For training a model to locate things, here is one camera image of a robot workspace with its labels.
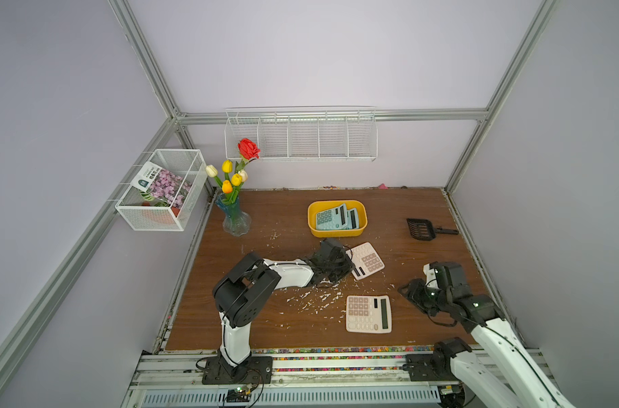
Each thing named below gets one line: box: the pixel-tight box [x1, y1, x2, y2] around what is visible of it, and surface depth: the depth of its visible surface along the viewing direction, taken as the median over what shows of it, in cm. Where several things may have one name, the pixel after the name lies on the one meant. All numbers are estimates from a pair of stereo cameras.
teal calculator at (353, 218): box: [346, 207, 360, 230], surface depth 107 cm
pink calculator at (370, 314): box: [345, 294, 392, 334], surface depth 84 cm
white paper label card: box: [130, 160, 163, 193], surface depth 74 cm
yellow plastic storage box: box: [306, 199, 369, 238], surface depth 107 cm
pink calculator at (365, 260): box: [345, 241, 387, 281], surface depth 96 cm
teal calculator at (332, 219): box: [315, 203, 348, 231], surface depth 107 cm
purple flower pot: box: [140, 168, 194, 218], surface depth 76 cm
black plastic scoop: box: [406, 218, 460, 241], surface depth 108 cm
